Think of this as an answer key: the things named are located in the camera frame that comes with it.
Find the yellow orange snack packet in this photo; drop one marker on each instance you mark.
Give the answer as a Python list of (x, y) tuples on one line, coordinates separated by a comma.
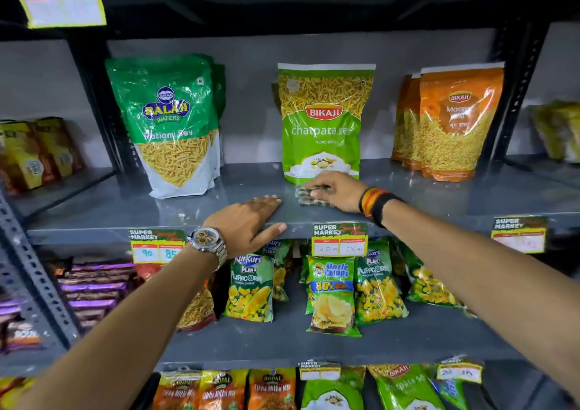
[(13, 391)]

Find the person's left thumb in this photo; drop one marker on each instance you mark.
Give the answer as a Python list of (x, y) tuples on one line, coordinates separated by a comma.
[(273, 233)]

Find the yellow snack packets group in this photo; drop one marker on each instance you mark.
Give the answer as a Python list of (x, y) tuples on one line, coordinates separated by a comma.
[(557, 128)]

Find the person's right hand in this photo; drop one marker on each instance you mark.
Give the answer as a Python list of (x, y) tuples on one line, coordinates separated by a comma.
[(342, 192)]

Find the person's left forearm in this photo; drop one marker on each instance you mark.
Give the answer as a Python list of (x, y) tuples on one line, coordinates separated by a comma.
[(127, 332)]

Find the purple brown snack packets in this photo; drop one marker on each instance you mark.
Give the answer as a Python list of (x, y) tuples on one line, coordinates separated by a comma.
[(16, 328)]

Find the dark grey metal shelf rack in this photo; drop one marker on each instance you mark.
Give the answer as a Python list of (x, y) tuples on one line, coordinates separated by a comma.
[(408, 196)]

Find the green blue chips packet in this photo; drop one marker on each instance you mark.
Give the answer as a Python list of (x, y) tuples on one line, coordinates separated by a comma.
[(333, 296)]

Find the green snack bag yellow window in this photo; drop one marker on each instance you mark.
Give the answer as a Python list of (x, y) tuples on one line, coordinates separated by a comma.
[(333, 394), (321, 119), (405, 389)]

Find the silver metal wristwatch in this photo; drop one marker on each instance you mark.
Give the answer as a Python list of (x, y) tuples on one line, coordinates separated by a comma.
[(207, 241)]

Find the person's right fingers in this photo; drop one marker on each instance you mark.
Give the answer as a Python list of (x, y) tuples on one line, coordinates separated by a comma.
[(319, 181)]

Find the orange snack bag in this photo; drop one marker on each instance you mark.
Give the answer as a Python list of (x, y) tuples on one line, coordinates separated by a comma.
[(408, 124), (457, 124)]

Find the blue green snack packet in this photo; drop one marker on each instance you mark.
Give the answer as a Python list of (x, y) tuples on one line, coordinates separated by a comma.
[(451, 396)]

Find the person's right forearm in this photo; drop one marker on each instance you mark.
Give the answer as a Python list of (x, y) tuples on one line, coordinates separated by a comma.
[(489, 278)]

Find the red clear snack packet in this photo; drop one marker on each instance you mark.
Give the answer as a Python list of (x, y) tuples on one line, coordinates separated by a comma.
[(199, 307)]

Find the small green puffed corn packet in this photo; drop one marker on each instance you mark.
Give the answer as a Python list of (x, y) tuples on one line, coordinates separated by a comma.
[(250, 289), (428, 285), (378, 287), (280, 269)]

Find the yellow brown snack packet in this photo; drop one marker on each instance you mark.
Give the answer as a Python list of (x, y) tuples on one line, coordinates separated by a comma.
[(25, 156), (61, 144)]

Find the orange mix snack packet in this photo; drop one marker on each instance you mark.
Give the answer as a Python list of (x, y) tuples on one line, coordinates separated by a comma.
[(176, 391), (223, 391), (272, 389)]

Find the stack of purple chocolate bars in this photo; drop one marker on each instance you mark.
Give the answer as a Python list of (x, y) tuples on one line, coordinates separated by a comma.
[(93, 289)]

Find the large green white snack bag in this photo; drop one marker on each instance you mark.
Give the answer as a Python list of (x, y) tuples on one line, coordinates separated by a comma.
[(219, 92), (170, 124)]

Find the green yellow red price label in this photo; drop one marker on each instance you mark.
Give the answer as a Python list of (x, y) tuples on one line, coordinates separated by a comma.
[(319, 371), (156, 246), (519, 234), (460, 370), (340, 239)]

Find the black wristband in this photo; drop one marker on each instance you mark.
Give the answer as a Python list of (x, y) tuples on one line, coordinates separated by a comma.
[(383, 208)]

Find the person's left hand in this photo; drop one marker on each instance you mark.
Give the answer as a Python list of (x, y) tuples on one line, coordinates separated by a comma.
[(238, 226)]

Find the orange red thread wristband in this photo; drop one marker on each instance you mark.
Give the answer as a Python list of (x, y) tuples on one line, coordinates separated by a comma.
[(372, 200)]

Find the grey patterned cleaning cloth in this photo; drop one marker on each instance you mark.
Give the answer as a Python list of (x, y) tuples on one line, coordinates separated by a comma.
[(308, 198)]

